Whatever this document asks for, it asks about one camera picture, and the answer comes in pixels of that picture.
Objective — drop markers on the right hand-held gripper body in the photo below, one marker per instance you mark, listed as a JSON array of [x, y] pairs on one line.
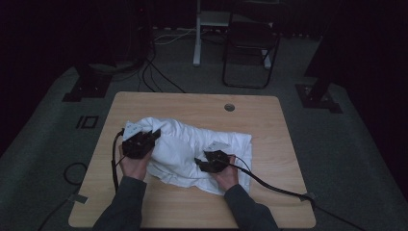
[[218, 160]]

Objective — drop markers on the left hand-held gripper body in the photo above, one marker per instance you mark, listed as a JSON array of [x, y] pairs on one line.
[[138, 146]]

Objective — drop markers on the white pleated skirt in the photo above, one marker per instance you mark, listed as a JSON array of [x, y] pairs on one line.
[[179, 150]]

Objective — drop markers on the person's right hand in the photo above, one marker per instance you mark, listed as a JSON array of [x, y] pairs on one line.
[[226, 178]]

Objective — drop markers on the person's left hand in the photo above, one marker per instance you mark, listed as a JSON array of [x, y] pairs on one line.
[[134, 166]]

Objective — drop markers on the round table grommet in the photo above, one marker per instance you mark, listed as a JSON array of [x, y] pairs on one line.
[[229, 107]]

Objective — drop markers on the black stand base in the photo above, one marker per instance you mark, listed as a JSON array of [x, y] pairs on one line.
[[317, 97], [86, 88]]

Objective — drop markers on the grey tape piece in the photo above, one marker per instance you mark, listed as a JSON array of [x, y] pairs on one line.
[[308, 196], [78, 198]]

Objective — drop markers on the dark equipment tower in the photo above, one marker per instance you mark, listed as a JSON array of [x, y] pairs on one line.
[[141, 32]]

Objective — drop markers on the black folding chair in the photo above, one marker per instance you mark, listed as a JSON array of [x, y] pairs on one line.
[[250, 38]]

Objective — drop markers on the white desk frame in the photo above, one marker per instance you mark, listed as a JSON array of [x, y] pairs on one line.
[[197, 38]]

